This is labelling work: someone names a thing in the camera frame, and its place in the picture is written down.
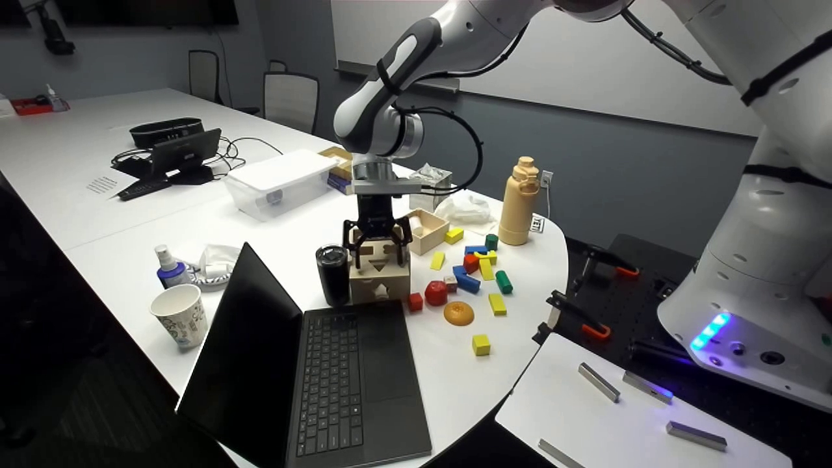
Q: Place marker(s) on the grey office chair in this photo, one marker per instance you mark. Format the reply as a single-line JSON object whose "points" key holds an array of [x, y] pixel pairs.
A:
{"points": [[204, 73], [277, 65], [290, 100]]}

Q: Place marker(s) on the wooden lid with shape holes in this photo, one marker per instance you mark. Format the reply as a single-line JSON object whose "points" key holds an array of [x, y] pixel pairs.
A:
{"points": [[380, 260]]}

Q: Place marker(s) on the black tumbler cup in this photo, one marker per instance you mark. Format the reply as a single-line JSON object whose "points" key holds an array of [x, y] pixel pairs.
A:
{"points": [[330, 275]]}

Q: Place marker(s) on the small red wooden cube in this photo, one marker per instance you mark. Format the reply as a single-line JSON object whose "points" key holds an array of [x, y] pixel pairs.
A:
{"points": [[415, 303]]}

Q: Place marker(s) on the orange and black clamp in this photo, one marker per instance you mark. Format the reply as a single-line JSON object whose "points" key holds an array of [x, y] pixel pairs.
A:
{"points": [[600, 330], [624, 272]]}

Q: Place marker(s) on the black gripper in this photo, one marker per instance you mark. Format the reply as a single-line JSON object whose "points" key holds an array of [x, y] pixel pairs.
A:
{"points": [[376, 210]]}

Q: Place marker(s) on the orange wooden disc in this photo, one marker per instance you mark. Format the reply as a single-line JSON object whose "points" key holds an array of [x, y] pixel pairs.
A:
{"points": [[458, 313]]}

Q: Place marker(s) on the white paper cup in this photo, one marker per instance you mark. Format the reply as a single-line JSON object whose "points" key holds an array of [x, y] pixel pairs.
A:
{"points": [[180, 314]]}

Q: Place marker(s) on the white wall whiteboard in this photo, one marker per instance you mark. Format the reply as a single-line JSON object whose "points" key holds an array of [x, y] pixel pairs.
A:
{"points": [[537, 53]]}

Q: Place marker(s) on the blue wooden block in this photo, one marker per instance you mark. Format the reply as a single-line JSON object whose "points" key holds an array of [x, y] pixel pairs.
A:
{"points": [[473, 251]]}

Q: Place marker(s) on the black oval case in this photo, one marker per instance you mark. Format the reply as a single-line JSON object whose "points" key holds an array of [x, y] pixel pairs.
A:
{"points": [[164, 130]]}

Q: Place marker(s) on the wooden shape sorting box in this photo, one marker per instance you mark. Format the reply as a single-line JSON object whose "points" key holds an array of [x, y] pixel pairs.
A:
{"points": [[380, 291]]}

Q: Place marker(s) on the yellow wooden block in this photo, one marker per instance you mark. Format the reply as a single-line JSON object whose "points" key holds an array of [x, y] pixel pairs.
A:
{"points": [[438, 260], [484, 272], [453, 235], [498, 303]]}

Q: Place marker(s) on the green wooden block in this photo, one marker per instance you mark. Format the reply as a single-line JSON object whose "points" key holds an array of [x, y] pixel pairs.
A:
{"points": [[492, 242], [502, 282]]}

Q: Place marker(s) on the yellow wooden cube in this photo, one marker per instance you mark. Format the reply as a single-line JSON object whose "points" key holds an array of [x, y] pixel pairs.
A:
{"points": [[483, 343]]}

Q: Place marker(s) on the yellow arch block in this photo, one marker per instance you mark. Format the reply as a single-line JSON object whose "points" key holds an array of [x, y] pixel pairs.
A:
{"points": [[490, 259]]}

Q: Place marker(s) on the crumpled white plastic sheet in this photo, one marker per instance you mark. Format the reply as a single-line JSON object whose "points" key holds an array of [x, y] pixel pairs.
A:
{"points": [[463, 208]]}

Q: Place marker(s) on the red round wooden block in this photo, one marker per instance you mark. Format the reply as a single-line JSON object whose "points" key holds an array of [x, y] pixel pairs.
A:
{"points": [[438, 291]]}

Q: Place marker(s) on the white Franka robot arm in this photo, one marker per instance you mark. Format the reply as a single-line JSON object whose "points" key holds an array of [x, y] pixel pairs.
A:
{"points": [[762, 173]]}

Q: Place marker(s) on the white board sheet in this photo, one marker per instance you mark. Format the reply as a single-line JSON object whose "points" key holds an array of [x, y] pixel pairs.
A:
{"points": [[624, 420]]}

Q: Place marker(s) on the small open wooden box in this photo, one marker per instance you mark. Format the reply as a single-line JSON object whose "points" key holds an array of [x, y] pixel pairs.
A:
{"points": [[427, 235]]}

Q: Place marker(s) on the black laptop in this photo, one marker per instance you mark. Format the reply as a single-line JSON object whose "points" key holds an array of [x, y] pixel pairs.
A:
{"points": [[303, 373]]}

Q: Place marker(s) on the grey metal bar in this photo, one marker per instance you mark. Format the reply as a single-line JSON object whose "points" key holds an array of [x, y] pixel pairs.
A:
{"points": [[694, 434], [649, 387], [600, 381]]}

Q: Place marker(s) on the black wall screen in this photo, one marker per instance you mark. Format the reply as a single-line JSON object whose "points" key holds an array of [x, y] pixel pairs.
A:
{"points": [[147, 12]]}

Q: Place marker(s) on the blue wooden cylinder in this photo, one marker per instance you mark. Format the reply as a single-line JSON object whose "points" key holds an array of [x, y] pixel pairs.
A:
{"points": [[467, 279]]}

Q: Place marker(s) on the red tray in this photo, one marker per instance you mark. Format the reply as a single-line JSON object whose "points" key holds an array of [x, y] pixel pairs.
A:
{"points": [[31, 105]]}

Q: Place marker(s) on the tan water bottle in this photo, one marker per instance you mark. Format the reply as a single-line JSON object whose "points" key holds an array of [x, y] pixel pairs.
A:
{"points": [[518, 200]]}

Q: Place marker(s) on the clear plastic container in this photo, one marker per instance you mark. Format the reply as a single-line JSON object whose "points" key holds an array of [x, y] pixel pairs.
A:
{"points": [[277, 183]]}

